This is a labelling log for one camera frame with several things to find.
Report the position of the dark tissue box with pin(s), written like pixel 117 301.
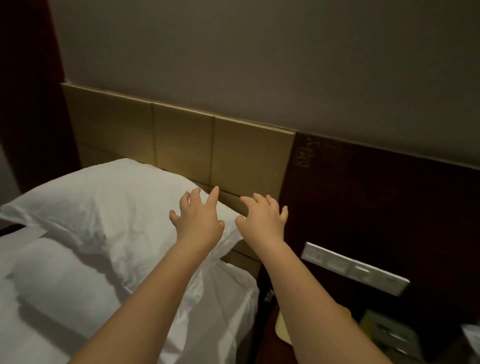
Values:
pixel 390 331

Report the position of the tan padded headboard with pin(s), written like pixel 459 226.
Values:
pixel 187 142

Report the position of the person's right forearm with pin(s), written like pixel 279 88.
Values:
pixel 322 322

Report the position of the white duvet cover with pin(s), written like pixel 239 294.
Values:
pixel 105 202

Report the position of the white bed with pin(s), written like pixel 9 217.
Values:
pixel 225 300

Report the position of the white pillow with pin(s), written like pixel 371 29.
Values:
pixel 67 285

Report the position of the person's left hand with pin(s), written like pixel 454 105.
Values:
pixel 199 221

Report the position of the person's left forearm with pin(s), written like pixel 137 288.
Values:
pixel 142 315

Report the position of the person's right hand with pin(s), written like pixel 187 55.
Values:
pixel 262 223

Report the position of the white wall switch panel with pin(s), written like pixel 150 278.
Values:
pixel 352 268

